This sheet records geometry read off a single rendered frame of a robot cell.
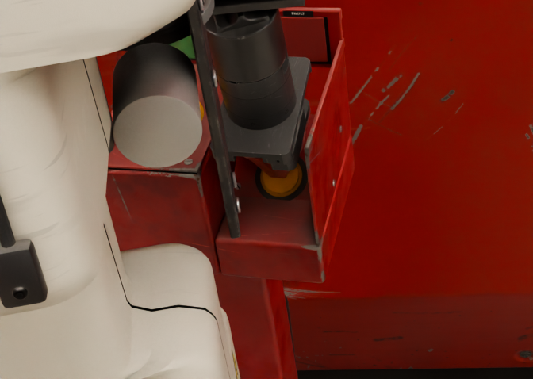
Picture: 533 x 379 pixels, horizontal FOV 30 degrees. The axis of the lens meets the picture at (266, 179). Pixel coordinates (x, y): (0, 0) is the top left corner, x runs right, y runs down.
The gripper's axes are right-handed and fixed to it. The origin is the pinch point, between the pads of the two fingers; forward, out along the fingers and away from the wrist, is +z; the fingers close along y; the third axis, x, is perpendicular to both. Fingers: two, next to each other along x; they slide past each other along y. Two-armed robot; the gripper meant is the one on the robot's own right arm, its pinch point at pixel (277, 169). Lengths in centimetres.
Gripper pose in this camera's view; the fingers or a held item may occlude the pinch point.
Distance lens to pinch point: 87.5
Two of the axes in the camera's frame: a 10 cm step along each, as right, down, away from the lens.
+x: -9.7, -0.7, 2.3
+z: 1.5, 5.8, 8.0
